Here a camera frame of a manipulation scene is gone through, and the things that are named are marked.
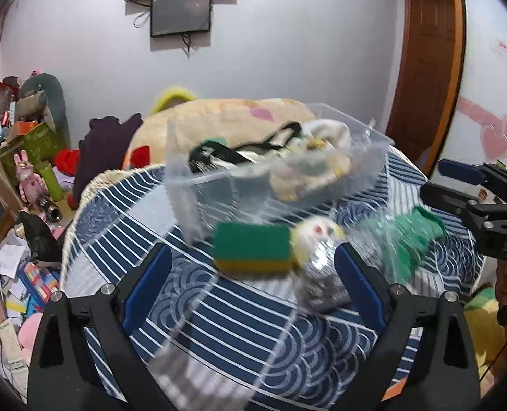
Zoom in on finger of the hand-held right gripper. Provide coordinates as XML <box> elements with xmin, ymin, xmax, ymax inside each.
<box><xmin>420</xmin><ymin>182</ymin><xmax>479</xmax><ymax>222</ymax></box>
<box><xmin>437</xmin><ymin>159</ymin><xmax>488</xmax><ymax>186</ymax></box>

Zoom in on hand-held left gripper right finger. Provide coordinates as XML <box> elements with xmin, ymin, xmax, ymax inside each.
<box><xmin>334</xmin><ymin>242</ymin><xmax>482</xmax><ymax>411</ymax></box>

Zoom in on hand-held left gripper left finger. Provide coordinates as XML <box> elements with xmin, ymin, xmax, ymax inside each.
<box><xmin>27</xmin><ymin>243</ymin><xmax>181</xmax><ymax>411</ymax></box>

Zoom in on green and yellow sponge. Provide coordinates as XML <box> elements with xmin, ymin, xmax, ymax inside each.
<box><xmin>213</xmin><ymin>223</ymin><xmax>295</xmax><ymax>278</ymax></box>

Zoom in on clear plastic storage bin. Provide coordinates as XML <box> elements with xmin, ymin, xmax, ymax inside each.
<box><xmin>165</xmin><ymin>103</ymin><xmax>395</xmax><ymax>247</ymax></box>

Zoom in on white soft cloth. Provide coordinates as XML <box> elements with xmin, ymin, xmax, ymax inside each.
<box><xmin>305</xmin><ymin>119</ymin><xmax>353</xmax><ymax>155</ymax></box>

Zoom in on person's right hand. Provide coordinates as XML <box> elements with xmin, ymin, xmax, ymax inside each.
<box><xmin>495</xmin><ymin>260</ymin><xmax>507</xmax><ymax>309</ymax></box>

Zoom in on bagged steel wool scrubber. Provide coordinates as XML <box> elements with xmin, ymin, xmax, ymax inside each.
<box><xmin>294</xmin><ymin>240</ymin><xmax>358</xmax><ymax>315</ymax></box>

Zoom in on bagged green cloth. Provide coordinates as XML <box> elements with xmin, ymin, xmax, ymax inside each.
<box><xmin>356</xmin><ymin>205</ymin><xmax>447</xmax><ymax>285</ymax></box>

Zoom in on white round plush toy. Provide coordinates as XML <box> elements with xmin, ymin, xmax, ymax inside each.
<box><xmin>291</xmin><ymin>216</ymin><xmax>347</xmax><ymax>264</ymax></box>

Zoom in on blue patterned tablecloth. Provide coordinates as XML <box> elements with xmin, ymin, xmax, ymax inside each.
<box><xmin>62</xmin><ymin>143</ymin><xmax>487</xmax><ymax>411</ymax></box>

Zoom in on brown wooden door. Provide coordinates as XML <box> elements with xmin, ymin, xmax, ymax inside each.
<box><xmin>385</xmin><ymin>0</ymin><xmax>467</xmax><ymax>176</ymax></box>

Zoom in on colourful block box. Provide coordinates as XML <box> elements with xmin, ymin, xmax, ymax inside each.
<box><xmin>17</xmin><ymin>261</ymin><xmax>62</xmax><ymax>311</ymax></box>

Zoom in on black bird figure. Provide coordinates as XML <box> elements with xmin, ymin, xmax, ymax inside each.
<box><xmin>15</xmin><ymin>212</ymin><xmax>64</xmax><ymax>267</ymax></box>

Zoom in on green cylinder can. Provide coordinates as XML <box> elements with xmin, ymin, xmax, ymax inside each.
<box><xmin>39</xmin><ymin>160</ymin><xmax>64</xmax><ymax>203</ymax></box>

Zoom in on dark purple plush toy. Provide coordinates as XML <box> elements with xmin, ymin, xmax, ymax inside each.
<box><xmin>79</xmin><ymin>113</ymin><xmax>145</xmax><ymax>207</ymax></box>

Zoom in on pile of papers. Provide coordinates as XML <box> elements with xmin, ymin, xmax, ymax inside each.
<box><xmin>0</xmin><ymin>223</ymin><xmax>44</xmax><ymax>395</ymax></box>

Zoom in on red plush toy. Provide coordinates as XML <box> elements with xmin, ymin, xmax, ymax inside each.
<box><xmin>56</xmin><ymin>148</ymin><xmax>81</xmax><ymax>177</ymax></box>

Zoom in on pink rabbit toy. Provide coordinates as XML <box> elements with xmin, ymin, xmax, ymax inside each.
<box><xmin>13</xmin><ymin>150</ymin><xmax>48</xmax><ymax>207</ymax></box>

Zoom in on large beige plush pillow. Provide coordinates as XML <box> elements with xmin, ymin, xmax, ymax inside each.
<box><xmin>125</xmin><ymin>96</ymin><xmax>319</xmax><ymax>173</ymax></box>

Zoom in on green cardboard box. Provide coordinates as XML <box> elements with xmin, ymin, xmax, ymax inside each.
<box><xmin>0</xmin><ymin>120</ymin><xmax>62</xmax><ymax>169</ymax></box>

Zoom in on yellow-green fringed plush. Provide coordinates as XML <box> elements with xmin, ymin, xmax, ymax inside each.
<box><xmin>150</xmin><ymin>86</ymin><xmax>199</xmax><ymax>114</ymax></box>

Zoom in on grey elephant plush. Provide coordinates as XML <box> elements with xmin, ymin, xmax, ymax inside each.
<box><xmin>15</xmin><ymin>73</ymin><xmax>72</xmax><ymax>150</ymax></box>

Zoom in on pink heart wall stickers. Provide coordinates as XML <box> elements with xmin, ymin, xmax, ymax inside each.
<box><xmin>457</xmin><ymin>96</ymin><xmax>507</xmax><ymax>166</ymax></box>

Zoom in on black strap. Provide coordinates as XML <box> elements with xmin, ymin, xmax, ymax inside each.
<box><xmin>187</xmin><ymin>122</ymin><xmax>306</xmax><ymax>177</ymax></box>

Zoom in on small black wall monitor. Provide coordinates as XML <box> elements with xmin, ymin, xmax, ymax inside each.
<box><xmin>150</xmin><ymin>0</ymin><xmax>214</xmax><ymax>38</ymax></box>

